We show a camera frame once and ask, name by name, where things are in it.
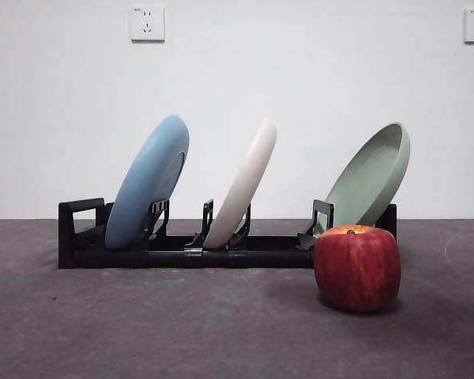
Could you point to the blue round plate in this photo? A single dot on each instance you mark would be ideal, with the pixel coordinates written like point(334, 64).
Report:
point(142, 189)

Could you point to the red apple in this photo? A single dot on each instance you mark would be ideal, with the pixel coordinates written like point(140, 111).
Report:
point(355, 268)

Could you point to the white round plate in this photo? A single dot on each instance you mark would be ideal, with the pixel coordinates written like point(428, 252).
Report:
point(241, 185)

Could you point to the black plate rack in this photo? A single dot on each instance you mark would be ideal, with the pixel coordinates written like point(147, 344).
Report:
point(241, 258)

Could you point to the green round plate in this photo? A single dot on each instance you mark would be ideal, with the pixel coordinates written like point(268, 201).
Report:
point(363, 185)

